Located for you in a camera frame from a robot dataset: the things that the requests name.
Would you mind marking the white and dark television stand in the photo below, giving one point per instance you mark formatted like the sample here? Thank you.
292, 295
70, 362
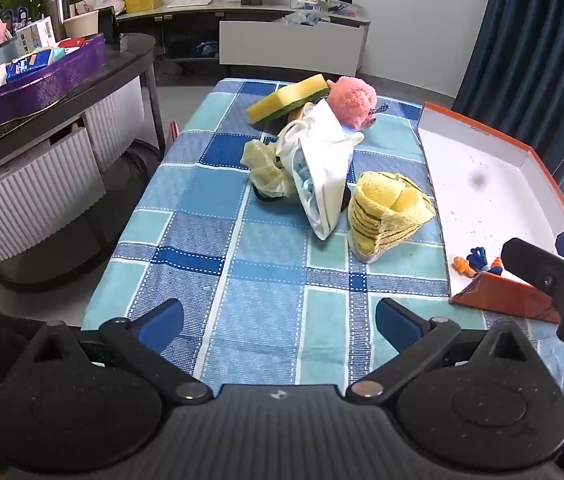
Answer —
292, 45

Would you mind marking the pink plush toy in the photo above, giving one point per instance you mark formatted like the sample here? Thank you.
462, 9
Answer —
354, 100

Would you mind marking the clear plastic bag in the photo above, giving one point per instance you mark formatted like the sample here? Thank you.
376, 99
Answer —
302, 17

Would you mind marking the purple tray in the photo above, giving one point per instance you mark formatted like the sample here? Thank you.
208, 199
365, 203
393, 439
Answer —
37, 95

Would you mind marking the dark blue curtain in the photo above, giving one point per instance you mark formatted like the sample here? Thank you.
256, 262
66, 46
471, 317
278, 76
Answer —
521, 60

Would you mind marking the yellow and green sponge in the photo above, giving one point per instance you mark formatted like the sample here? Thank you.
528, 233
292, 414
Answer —
287, 97

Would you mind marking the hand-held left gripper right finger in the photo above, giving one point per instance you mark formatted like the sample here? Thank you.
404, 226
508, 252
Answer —
399, 324

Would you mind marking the yellow box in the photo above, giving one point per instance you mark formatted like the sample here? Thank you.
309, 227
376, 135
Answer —
144, 0

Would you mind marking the yellow satin cloth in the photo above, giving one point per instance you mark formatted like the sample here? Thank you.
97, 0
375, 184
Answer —
267, 170

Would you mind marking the white ribbed drawer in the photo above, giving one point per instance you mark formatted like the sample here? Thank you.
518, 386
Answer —
37, 195
114, 120

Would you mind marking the steel tumbler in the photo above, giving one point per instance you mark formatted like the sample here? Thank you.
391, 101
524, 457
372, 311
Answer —
57, 15

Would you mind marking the yellow striped towel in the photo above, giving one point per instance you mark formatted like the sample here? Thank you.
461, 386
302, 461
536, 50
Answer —
386, 210

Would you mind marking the blue checked tablecloth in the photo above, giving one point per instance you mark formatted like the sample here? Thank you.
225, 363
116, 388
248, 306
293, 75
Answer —
262, 270

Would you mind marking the orange cardboard box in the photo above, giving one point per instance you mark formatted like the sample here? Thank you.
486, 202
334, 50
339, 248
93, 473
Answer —
486, 200

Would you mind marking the pile of small packets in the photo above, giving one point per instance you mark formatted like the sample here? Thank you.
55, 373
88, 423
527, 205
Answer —
27, 65

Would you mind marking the small orange and blue toy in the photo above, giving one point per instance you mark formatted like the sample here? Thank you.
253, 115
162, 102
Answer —
495, 266

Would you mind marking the dark oval side table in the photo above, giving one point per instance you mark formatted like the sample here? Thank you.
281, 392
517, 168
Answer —
122, 55

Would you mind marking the beige plastic cup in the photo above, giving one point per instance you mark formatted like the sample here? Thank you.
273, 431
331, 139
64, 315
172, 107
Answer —
82, 22

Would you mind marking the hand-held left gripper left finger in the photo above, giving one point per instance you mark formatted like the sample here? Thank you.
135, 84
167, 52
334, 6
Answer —
162, 321

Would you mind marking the pile of small clutter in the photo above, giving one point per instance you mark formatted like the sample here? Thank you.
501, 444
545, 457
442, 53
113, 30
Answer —
332, 5

